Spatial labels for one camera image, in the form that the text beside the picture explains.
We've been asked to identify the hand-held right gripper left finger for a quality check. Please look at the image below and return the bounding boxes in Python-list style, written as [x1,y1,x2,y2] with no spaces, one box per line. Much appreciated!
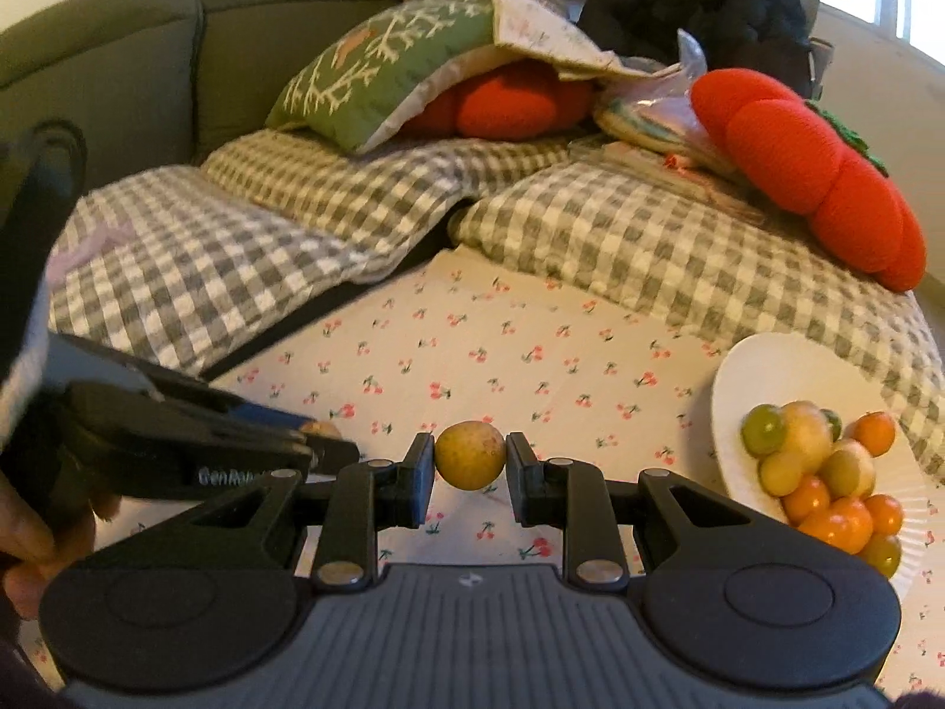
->
[151,431,437,586]

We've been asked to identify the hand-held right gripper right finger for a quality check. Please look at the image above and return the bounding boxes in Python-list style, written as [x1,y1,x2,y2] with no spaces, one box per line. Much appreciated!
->
[505,431,765,586]

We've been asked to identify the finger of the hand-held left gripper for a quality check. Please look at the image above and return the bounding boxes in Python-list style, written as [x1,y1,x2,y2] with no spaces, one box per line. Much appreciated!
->
[205,393,314,438]
[294,434,363,477]

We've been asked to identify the white ribbed plate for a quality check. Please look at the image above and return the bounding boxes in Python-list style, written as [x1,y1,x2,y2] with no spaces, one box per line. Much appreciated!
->
[710,331,929,601]

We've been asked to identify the person's left hand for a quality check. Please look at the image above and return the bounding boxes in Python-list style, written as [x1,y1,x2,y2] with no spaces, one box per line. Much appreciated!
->
[0,467,124,619]

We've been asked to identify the cherry print cloth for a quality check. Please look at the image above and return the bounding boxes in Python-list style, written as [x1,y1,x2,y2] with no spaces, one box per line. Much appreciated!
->
[21,246,945,704]

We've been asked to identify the purple cloth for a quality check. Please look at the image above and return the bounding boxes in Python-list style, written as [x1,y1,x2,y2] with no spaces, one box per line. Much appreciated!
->
[46,213,135,291]

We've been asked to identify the yellow checked cushion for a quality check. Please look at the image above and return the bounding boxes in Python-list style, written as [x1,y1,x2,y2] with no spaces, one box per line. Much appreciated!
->
[201,128,593,256]

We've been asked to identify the small red tomato cushion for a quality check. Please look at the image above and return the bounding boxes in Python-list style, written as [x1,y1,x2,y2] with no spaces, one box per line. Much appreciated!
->
[400,61,597,143]

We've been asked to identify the green sofa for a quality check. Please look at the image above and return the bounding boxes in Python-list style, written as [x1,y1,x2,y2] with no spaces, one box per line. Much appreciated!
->
[0,0,416,256]

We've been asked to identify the green embroidered pillow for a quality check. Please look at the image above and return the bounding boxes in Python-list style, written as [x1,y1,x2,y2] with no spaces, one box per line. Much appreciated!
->
[264,0,497,155]

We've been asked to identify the clear plastic bag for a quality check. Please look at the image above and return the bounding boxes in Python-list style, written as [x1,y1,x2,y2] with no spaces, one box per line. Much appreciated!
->
[592,28,741,165]

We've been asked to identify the large red tomato cushion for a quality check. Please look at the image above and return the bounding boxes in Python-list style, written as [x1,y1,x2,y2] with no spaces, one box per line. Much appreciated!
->
[689,67,929,294]

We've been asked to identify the floral cloth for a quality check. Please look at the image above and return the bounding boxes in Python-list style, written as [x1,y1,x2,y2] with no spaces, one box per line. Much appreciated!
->
[485,0,667,84]

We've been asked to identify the black jacket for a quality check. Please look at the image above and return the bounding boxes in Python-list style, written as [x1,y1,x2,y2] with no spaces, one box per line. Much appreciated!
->
[578,0,815,91]

